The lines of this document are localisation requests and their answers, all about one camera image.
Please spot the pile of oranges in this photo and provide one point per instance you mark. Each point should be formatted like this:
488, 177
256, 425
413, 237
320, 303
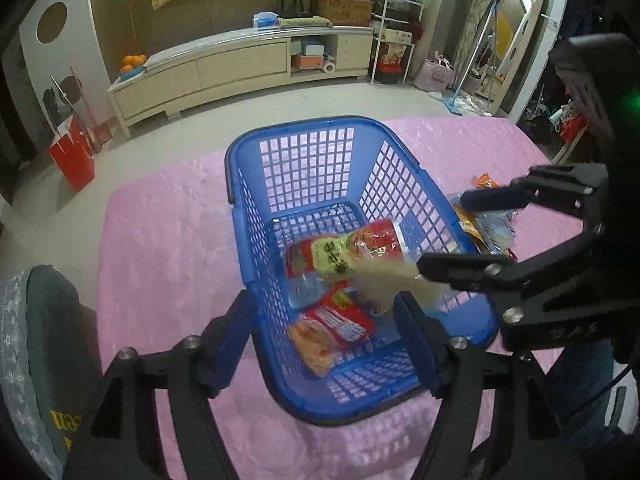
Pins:
133, 61

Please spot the brown round wall plate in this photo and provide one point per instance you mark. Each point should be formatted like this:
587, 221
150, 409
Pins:
51, 21

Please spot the light blue snack packet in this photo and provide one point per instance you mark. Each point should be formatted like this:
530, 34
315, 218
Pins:
497, 232

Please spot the folded green cloth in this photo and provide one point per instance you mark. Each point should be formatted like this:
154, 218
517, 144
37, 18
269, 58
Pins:
305, 22

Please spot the arched mirror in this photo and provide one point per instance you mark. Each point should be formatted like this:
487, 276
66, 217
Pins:
515, 25

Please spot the translucent orange snack packet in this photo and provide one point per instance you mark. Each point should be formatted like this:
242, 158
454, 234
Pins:
465, 222

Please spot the blue mop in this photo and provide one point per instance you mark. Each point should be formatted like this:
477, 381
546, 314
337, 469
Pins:
457, 102

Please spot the red yellow snack packet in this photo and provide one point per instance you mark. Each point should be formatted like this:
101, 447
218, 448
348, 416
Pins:
345, 252

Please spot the pink quilted table cover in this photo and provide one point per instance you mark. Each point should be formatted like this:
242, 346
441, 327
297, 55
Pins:
160, 240

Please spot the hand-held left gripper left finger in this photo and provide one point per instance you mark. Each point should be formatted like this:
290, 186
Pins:
235, 340

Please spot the pink bag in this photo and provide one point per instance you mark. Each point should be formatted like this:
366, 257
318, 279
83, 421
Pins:
435, 74

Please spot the clear bluish snack packet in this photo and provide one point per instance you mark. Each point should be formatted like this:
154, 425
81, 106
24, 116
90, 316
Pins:
305, 292

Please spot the brown cardboard box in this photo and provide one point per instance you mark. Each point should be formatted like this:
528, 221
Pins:
345, 10

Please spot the blue plate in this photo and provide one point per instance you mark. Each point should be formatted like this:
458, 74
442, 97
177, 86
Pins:
131, 75

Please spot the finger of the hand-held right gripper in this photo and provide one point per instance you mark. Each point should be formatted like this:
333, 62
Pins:
490, 197
460, 270

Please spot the beige curtain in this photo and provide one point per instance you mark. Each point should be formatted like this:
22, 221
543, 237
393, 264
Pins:
472, 10

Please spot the red paper bag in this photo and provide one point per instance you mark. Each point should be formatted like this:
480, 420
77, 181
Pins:
72, 160

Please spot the blue tissue box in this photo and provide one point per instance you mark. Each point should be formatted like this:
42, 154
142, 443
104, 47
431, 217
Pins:
266, 20

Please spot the red white snack packet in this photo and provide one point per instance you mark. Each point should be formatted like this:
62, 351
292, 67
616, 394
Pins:
335, 327

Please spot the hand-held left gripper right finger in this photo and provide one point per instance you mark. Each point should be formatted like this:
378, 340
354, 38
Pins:
420, 350

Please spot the blue plastic basket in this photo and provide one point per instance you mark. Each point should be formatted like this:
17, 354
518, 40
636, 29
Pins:
300, 170

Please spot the black router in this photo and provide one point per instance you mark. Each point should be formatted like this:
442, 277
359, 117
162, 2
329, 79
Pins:
296, 9

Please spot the beige television cabinet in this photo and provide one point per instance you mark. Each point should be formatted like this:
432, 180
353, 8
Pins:
225, 70

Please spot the white paper roll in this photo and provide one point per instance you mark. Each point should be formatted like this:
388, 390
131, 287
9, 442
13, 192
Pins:
329, 66

